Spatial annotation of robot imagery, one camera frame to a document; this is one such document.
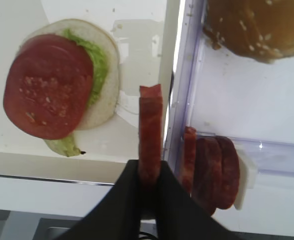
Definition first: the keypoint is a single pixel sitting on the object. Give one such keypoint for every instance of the bread slice on tray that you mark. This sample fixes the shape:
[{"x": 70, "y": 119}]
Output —
[{"x": 104, "y": 108}]

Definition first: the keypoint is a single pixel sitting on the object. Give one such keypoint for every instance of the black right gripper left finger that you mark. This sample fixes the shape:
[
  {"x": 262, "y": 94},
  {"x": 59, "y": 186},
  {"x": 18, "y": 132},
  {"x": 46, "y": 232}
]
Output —
[{"x": 117, "y": 216}]

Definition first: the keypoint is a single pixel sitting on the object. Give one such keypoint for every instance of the white meat stand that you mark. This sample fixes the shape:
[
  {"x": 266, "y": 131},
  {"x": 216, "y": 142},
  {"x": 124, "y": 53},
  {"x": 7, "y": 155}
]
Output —
[{"x": 248, "y": 175}]

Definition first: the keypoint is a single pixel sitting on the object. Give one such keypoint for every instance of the single meat slice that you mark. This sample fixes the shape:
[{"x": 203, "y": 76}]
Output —
[{"x": 149, "y": 132}]

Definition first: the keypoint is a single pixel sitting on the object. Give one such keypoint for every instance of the right lower clear rail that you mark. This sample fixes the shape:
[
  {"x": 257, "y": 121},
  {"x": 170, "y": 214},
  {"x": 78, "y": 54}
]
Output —
[{"x": 269, "y": 157}]

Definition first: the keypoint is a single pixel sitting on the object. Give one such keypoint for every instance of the tomato slice on tray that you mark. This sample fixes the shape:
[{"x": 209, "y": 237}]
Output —
[{"x": 48, "y": 86}]

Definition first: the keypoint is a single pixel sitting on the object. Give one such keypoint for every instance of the sesame bun top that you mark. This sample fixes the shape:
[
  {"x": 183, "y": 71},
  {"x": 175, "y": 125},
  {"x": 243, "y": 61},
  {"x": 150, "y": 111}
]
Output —
[{"x": 262, "y": 30}]

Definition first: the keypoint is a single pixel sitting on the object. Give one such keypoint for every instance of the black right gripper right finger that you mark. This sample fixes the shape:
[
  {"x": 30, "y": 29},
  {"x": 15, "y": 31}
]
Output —
[{"x": 178, "y": 217}]

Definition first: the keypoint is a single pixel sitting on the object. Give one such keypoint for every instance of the meat slices on stand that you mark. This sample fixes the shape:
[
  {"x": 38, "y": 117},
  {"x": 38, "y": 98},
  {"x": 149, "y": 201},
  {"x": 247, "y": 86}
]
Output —
[{"x": 210, "y": 170}]

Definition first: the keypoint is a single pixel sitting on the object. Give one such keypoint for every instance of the metal tray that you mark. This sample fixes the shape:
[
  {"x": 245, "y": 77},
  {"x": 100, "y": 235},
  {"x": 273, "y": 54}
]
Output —
[{"x": 144, "y": 32}]

